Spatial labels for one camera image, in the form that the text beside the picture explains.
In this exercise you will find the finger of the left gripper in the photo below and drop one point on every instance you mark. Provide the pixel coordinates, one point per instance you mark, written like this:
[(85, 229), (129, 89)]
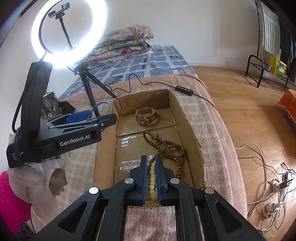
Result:
[(78, 117)]

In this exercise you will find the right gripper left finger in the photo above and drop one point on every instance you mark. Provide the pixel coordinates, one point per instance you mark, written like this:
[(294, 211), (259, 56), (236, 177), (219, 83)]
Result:
[(99, 214)]

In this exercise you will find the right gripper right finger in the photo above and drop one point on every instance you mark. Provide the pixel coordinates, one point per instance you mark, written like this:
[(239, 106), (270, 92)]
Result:
[(201, 214)]

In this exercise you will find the brown strap wristwatch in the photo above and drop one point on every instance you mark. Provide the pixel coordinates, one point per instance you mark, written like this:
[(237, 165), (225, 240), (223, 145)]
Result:
[(146, 116)]

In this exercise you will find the brown wooden bead mala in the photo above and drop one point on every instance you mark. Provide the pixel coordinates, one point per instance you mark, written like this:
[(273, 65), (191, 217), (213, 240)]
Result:
[(167, 150)]

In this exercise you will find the pink sleeve left forearm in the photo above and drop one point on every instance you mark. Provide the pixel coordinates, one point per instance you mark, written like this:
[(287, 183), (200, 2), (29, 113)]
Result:
[(13, 209)]

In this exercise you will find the left hand white glove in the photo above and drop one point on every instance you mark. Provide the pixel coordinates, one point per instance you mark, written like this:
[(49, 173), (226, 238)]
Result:
[(40, 183)]

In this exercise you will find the black snack bag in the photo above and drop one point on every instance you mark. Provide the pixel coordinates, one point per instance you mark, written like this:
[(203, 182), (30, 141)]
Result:
[(52, 107)]

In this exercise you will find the cardboard box tray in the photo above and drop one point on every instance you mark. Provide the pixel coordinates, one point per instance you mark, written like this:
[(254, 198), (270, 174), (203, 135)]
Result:
[(122, 144)]

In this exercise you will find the pink plaid blanket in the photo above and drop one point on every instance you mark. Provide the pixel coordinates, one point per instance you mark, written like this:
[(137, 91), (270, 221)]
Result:
[(222, 172)]

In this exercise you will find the folded floral quilt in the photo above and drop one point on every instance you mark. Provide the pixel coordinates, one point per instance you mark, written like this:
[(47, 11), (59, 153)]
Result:
[(120, 44)]

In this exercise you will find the blue patterned mattress sheet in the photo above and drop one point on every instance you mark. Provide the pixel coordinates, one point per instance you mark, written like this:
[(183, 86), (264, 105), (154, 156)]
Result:
[(159, 61)]

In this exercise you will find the phone holder clamp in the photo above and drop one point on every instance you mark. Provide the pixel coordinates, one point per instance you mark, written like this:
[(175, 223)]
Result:
[(59, 14)]

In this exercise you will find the orange cloth covered bench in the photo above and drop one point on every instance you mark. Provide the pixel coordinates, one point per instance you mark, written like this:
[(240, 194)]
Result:
[(288, 101)]

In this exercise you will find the black clothes rack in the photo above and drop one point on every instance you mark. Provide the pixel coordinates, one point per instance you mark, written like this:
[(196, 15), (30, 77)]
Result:
[(258, 67)]

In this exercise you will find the yellow crate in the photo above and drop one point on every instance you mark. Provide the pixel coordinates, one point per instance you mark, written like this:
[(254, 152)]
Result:
[(278, 68)]

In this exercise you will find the striped hanging cloth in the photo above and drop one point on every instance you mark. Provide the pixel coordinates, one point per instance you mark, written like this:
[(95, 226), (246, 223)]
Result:
[(270, 30)]

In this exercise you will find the dark hanging clothes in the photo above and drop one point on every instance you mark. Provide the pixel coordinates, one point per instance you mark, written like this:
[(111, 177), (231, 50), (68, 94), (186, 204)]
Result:
[(287, 46)]

